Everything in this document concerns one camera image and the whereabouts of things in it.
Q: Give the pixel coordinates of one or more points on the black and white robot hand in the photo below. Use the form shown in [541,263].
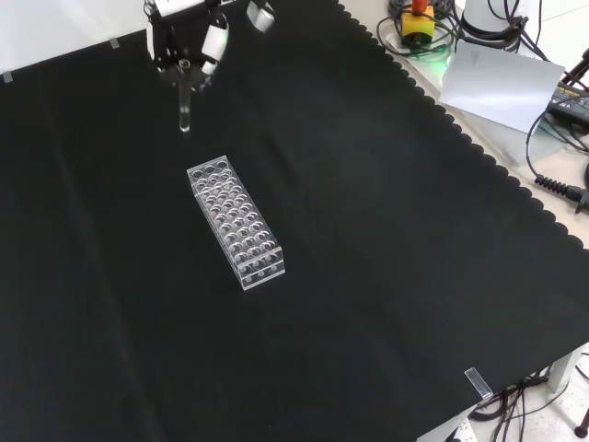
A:
[165,41]

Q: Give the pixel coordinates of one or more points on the clear glass test tube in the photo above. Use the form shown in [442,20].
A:
[185,101]

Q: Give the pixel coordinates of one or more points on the clear plastic test tube rack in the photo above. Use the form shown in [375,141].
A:
[234,221]

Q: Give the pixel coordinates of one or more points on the black power adapter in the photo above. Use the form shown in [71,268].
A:
[570,103]

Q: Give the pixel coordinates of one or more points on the pale grey board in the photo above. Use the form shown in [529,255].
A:
[499,87]

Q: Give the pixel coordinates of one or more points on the white table leg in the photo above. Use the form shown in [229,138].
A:
[565,368]

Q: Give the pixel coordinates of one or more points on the black bench cloth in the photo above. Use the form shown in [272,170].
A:
[368,239]

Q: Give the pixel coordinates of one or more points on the yellow emergency stop button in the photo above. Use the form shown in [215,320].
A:
[418,25]

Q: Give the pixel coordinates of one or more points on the grey tape piece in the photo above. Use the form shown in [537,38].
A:
[114,44]
[7,77]

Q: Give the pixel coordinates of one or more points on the clear tape strip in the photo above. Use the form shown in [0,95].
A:
[478,383]

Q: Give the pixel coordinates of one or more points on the black tripod leg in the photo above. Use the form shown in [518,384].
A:
[579,69]

